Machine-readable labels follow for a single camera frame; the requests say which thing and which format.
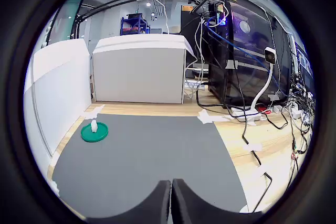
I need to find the white partition panel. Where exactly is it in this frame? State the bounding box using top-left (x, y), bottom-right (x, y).
top-left (30, 39), bottom-right (93, 162)
top-left (91, 34), bottom-right (197, 104)
top-left (23, 56), bottom-right (52, 168)

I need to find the black glass computer tower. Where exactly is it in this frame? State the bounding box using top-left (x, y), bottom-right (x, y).
top-left (207, 0), bottom-right (294, 107)

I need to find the white power strip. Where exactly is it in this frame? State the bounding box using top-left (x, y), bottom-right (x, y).
top-left (230, 105), bottom-right (263, 123)

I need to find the white gooseneck camera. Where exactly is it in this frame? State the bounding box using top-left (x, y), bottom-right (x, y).
top-left (249, 46), bottom-right (277, 112)

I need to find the dark grey mat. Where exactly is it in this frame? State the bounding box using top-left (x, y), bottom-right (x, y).
top-left (51, 113), bottom-right (249, 221)

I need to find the round green lid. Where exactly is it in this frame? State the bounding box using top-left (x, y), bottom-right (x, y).
top-left (80, 122), bottom-right (109, 144)

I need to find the blue shelf rack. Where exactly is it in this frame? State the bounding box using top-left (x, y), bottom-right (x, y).
top-left (120, 13), bottom-right (151, 36)

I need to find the long black camera cable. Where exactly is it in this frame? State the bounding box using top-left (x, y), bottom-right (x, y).
top-left (241, 108), bottom-right (274, 214)

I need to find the lit computer monitor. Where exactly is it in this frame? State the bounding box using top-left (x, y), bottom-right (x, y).
top-left (293, 41), bottom-right (315, 78)

